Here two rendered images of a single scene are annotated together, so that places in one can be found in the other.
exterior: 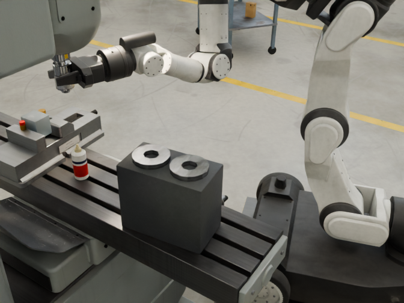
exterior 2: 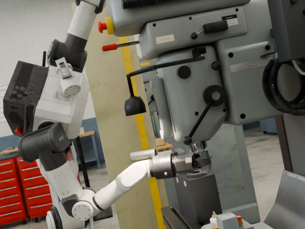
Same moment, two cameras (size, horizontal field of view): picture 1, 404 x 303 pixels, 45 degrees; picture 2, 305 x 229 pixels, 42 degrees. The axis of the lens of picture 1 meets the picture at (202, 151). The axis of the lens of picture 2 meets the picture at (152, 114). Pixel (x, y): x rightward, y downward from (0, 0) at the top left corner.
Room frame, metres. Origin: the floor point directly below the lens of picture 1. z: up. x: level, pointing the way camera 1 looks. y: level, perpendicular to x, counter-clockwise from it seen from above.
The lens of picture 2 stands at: (2.17, 1.32, 1.50)
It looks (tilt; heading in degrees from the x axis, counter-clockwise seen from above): 3 degrees down; 229
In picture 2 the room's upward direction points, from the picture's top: 12 degrees counter-clockwise
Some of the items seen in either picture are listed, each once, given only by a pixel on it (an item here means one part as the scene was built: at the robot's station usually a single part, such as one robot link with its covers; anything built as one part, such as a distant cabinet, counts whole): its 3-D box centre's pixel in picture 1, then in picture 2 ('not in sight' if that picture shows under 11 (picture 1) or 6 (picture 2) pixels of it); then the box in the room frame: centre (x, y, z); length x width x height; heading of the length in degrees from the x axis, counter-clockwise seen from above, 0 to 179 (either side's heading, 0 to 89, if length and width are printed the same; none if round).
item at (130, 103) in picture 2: not in sight; (134, 105); (1.33, 0.27, 1.48); 0.07 x 0.07 x 0.06
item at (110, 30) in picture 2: not in sight; (109, 25); (1.34, 0.23, 1.76); 0.06 x 0.02 x 0.06; 57
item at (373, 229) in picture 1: (355, 212); not in sight; (1.29, -0.53, 0.68); 0.21 x 0.20 x 0.13; 75
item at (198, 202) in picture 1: (171, 194); (196, 192); (0.92, 0.07, 1.03); 0.22 x 0.12 x 0.20; 65
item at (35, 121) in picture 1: (36, 124); (228, 224); (1.22, 0.48, 1.04); 0.06 x 0.05 x 0.06; 59
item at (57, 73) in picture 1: (64, 76); (203, 161); (1.14, 0.36, 1.23); 0.05 x 0.05 x 0.06
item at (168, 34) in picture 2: not in sight; (189, 34); (1.11, 0.38, 1.68); 0.34 x 0.24 x 0.10; 147
